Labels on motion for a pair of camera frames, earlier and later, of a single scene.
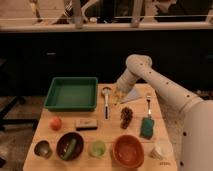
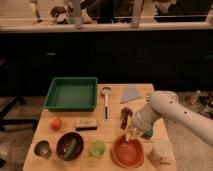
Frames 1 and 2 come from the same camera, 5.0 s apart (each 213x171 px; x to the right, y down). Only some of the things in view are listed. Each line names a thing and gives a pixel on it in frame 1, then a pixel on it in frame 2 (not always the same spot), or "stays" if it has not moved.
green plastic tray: x=72 y=94 stays
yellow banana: x=115 y=99 → x=129 y=128
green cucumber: x=71 y=148 stays
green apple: x=97 y=149 stays
